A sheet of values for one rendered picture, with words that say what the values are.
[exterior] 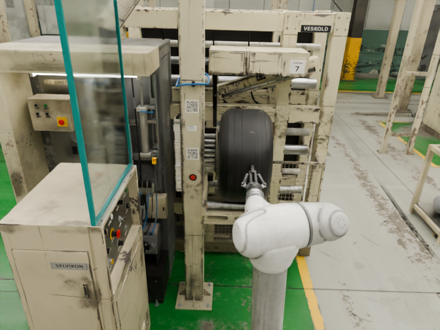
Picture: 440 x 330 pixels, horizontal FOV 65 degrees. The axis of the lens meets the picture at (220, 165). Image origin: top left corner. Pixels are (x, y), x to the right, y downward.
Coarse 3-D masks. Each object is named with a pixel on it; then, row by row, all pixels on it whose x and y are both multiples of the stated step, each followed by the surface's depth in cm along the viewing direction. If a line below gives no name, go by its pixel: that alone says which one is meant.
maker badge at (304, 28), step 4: (304, 28) 228; (308, 28) 228; (312, 28) 228; (316, 28) 228; (320, 28) 228; (324, 28) 228; (328, 28) 228; (312, 32) 229; (316, 32) 229; (320, 32) 229; (324, 32) 229; (328, 32) 229
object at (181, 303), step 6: (180, 282) 275; (204, 282) 275; (210, 282) 276; (180, 288) 269; (210, 288) 270; (180, 300) 259; (186, 300) 258; (204, 300) 259; (210, 300) 259; (180, 306) 253; (186, 306) 253; (198, 306) 254; (204, 306) 254; (210, 306) 254
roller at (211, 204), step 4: (208, 204) 212; (212, 204) 212; (216, 204) 212; (220, 204) 212; (224, 204) 212; (228, 204) 212; (232, 204) 212; (236, 204) 212; (240, 204) 212; (244, 204) 212; (212, 208) 214; (216, 208) 214; (220, 208) 214; (224, 208) 213; (228, 208) 213; (232, 208) 213; (236, 208) 213; (240, 208) 213; (244, 208) 213
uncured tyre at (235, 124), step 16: (240, 112) 200; (256, 112) 201; (224, 128) 193; (240, 128) 190; (256, 128) 190; (224, 144) 189; (240, 144) 187; (256, 144) 187; (272, 144) 191; (224, 160) 188; (240, 160) 186; (256, 160) 186; (272, 160) 191; (224, 176) 191; (240, 176) 189; (224, 192) 199; (240, 192) 196
